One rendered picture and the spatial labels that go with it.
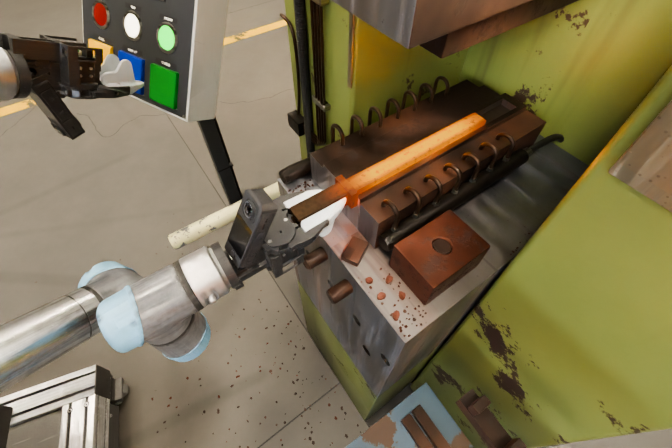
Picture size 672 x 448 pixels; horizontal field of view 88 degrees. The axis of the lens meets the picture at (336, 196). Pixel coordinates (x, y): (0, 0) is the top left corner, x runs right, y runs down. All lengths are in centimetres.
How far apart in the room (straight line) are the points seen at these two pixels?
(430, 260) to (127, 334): 41
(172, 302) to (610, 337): 56
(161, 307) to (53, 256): 161
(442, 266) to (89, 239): 177
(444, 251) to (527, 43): 49
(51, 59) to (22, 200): 178
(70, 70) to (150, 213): 137
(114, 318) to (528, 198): 69
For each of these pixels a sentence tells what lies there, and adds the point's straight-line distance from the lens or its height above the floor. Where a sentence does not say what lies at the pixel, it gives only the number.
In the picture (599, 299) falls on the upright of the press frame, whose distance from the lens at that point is 56.
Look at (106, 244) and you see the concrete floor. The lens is 199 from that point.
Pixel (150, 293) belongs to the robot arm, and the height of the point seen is 102.
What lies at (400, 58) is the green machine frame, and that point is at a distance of 77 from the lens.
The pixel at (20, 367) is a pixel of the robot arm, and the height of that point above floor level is 97.
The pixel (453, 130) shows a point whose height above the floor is 101.
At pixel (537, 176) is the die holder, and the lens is 80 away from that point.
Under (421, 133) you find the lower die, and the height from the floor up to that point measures 99.
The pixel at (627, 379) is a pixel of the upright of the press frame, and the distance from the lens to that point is 63.
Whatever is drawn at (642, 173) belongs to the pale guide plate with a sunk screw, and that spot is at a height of 120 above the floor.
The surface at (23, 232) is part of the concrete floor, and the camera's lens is 228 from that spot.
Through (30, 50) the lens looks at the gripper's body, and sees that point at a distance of 69.
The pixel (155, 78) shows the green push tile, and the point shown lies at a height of 102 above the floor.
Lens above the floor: 143
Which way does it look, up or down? 51 degrees down
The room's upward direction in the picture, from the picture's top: straight up
